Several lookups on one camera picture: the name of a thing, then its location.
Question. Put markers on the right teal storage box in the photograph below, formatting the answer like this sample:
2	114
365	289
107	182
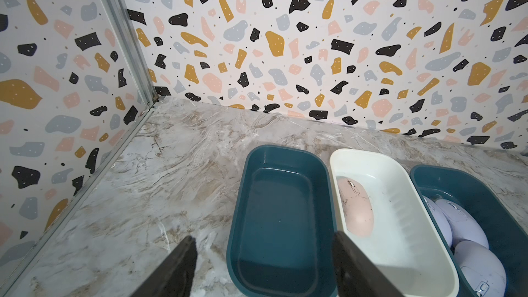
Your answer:
507	240

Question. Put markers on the pink mouse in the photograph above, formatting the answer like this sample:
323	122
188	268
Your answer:
356	206

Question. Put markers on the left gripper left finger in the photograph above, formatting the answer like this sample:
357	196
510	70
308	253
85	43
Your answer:
174	276

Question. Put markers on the purple mouse front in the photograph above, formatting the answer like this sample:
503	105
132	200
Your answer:
464	227

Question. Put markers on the teal storage box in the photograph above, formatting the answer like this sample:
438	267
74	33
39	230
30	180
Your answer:
283	225
507	240

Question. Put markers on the white storage box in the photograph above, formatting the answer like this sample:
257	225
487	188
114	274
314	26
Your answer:
404	245

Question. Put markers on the left teal storage box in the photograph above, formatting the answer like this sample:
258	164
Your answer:
283	225

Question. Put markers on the purple mouse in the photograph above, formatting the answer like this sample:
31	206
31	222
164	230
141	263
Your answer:
481	268
440	220
464	227

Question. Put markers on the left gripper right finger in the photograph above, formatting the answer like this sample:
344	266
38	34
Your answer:
355	274

